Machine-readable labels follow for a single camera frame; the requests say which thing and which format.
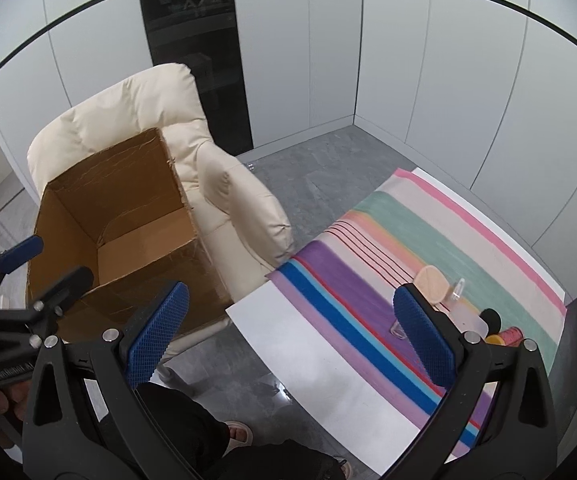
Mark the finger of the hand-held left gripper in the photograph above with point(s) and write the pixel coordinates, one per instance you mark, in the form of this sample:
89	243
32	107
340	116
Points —
23	250
68	285

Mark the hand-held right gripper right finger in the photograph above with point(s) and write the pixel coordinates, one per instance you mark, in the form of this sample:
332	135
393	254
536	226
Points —
423	335

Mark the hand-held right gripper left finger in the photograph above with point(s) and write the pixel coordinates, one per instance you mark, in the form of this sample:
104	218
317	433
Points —
158	332

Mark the translucent square plastic container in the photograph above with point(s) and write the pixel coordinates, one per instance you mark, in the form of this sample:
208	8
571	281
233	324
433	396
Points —
471	321

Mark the small clear bottle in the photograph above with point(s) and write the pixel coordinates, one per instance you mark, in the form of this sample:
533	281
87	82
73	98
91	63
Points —
457	291

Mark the brown cardboard box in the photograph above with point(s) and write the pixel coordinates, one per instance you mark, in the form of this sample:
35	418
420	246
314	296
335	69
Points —
133	260

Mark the black round disc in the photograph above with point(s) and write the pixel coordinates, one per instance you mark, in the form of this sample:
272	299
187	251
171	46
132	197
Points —
491	317

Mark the red can with gold rim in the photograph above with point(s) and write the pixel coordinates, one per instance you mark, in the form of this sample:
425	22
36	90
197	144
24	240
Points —
511	336

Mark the small clear plastic cap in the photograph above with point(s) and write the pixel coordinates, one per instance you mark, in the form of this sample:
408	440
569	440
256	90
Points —
396	330

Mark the beige powder puff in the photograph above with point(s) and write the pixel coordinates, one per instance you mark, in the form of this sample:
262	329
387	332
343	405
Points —
431	282

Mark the striped colourful cloth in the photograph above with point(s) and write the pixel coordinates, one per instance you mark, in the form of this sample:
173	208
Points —
368	240

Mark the beige slipper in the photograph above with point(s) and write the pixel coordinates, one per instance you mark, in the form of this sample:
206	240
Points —
238	435
343	467

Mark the cream padded armchair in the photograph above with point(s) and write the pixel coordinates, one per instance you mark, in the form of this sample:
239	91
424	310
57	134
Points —
133	105

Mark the black glass wall panel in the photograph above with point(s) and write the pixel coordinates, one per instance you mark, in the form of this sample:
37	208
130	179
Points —
193	60

